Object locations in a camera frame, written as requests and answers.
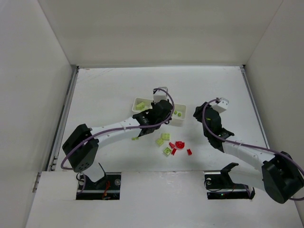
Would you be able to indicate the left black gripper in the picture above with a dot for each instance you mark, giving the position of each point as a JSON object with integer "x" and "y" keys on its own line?
{"x": 165, "y": 104}

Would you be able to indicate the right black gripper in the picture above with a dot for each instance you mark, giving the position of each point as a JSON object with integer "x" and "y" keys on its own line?
{"x": 199, "y": 112}

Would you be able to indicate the green 2x3 lego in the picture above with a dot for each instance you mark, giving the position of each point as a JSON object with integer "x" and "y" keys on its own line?
{"x": 140, "y": 106}

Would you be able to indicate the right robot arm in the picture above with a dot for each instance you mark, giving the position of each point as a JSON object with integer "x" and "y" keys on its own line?
{"x": 275, "y": 173}

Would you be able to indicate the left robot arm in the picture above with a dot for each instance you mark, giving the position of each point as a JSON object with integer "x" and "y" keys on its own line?
{"x": 83, "y": 144}

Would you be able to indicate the white three-compartment tray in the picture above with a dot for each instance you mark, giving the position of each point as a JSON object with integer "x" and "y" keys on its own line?
{"x": 177, "y": 118}

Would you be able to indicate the green 2x2 lego studs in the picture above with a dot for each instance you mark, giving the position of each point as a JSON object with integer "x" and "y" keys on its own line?
{"x": 165, "y": 136}

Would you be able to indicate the red round lego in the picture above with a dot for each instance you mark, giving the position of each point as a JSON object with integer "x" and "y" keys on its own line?
{"x": 180, "y": 145}

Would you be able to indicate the red lego block right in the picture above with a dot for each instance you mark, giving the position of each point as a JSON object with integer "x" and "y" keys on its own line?
{"x": 189, "y": 152}

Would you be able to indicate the green square lego lower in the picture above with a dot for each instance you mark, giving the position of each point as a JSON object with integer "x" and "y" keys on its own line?
{"x": 167, "y": 151}

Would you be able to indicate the red lego wedge middle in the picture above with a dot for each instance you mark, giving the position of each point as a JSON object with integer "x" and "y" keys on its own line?
{"x": 173, "y": 151}

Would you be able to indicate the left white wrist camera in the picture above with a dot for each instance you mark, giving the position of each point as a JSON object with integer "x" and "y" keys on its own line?
{"x": 159, "y": 95}

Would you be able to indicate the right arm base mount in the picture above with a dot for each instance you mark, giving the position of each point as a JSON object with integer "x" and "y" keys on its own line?
{"x": 219, "y": 185}

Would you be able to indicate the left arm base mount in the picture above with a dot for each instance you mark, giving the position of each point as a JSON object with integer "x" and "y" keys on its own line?
{"x": 97, "y": 184}

